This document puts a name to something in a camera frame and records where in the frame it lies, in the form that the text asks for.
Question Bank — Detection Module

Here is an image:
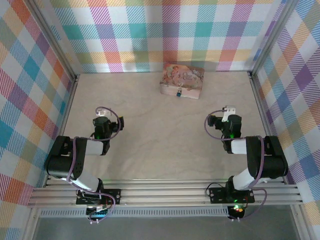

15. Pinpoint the pink illustrated tin box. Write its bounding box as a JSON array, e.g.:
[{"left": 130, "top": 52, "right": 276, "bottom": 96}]
[{"left": 159, "top": 62, "right": 205, "bottom": 100}]

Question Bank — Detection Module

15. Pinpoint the plaid backdrop panel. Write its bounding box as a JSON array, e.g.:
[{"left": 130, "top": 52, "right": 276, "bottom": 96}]
[
  {"left": 0, "top": 0, "right": 76, "bottom": 240},
  {"left": 253, "top": 0, "right": 320, "bottom": 240},
  {"left": 37, "top": 0, "right": 287, "bottom": 75}
]

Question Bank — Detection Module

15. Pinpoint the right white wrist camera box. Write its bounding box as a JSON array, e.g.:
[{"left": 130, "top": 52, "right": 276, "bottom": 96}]
[{"left": 221, "top": 105, "right": 237, "bottom": 122}]

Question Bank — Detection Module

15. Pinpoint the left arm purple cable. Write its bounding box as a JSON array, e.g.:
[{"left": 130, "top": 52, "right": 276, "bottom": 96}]
[{"left": 66, "top": 106, "right": 125, "bottom": 225}]

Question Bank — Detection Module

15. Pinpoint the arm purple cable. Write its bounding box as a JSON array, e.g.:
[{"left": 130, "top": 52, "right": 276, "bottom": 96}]
[
  {"left": 66, "top": 106, "right": 125, "bottom": 225},
  {"left": 204, "top": 108, "right": 268, "bottom": 222}
]

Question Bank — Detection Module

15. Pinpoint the aluminium side rail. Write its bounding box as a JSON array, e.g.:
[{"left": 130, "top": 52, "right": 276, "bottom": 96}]
[
  {"left": 42, "top": 73, "right": 80, "bottom": 187},
  {"left": 248, "top": 71, "right": 291, "bottom": 185}
]

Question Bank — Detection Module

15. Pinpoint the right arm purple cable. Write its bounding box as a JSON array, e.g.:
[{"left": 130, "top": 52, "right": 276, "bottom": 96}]
[{"left": 204, "top": 108, "right": 268, "bottom": 222}]

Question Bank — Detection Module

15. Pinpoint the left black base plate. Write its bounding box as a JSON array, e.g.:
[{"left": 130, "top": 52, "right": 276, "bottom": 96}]
[{"left": 75, "top": 188, "right": 122, "bottom": 206}]

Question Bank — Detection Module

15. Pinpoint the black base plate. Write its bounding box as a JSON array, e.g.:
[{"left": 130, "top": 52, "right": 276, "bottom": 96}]
[
  {"left": 75, "top": 188, "right": 122, "bottom": 206},
  {"left": 209, "top": 187, "right": 256, "bottom": 204}
]

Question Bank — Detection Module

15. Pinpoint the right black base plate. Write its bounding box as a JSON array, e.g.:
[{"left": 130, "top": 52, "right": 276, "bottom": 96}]
[{"left": 209, "top": 187, "right": 256, "bottom": 204}]

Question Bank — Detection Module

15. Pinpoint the thin aluminium cross rail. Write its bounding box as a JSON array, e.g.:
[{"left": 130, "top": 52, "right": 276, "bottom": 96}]
[{"left": 43, "top": 177, "right": 288, "bottom": 187}]

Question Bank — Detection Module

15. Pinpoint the wide aluminium cross rail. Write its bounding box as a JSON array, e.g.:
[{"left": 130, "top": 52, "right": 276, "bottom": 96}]
[{"left": 27, "top": 186, "right": 304, "bottom": 208}]

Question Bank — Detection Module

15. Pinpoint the grey slotted cable duct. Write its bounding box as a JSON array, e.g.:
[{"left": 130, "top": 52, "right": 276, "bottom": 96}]
[{"left": 39, "top": 209, "right": 231, "bottom": 218}]

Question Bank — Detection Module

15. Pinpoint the aluminium frame post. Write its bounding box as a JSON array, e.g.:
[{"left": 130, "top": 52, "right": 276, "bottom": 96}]
[
  {"left": 249, "top": 0, "right": 296, "bottom": 78},
  {"left": 291, "top": 204, "right": 312, "bottom": 240},
  {"left": 24, "top": 0, "right": 80, "bottom": 83},
  {"left": 23, "top": 207, "right": 41, "bottom": 240}
]

